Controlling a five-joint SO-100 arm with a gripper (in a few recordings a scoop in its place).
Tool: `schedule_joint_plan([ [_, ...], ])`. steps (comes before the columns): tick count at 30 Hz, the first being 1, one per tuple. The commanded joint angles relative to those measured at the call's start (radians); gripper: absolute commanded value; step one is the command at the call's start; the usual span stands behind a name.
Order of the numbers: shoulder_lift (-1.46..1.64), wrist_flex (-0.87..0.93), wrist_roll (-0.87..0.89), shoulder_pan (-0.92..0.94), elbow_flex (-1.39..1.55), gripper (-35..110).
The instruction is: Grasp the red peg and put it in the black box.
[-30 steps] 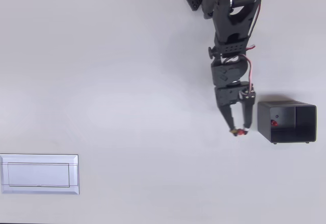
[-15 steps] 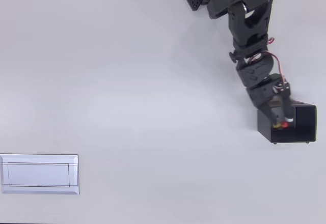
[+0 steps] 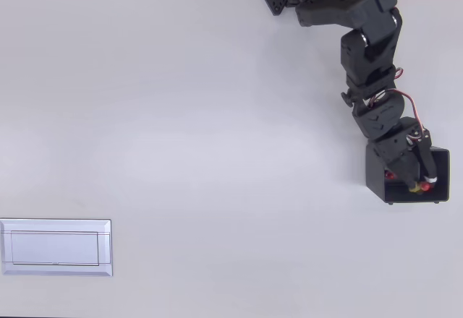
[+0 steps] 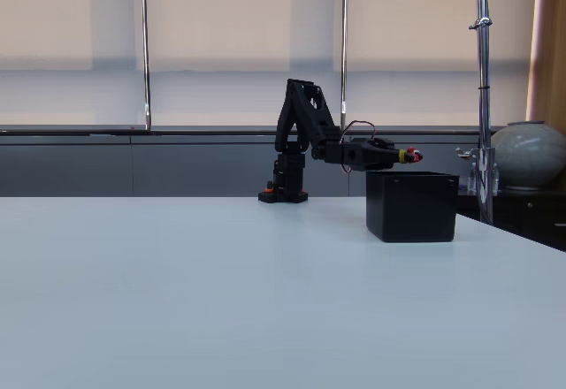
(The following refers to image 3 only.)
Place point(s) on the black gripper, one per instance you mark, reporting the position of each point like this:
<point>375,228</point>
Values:
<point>408,164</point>

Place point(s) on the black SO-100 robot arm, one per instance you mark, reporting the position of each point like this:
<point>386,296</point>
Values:
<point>365,18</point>

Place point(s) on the black open box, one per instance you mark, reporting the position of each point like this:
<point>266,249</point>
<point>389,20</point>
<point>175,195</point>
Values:
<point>443,173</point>

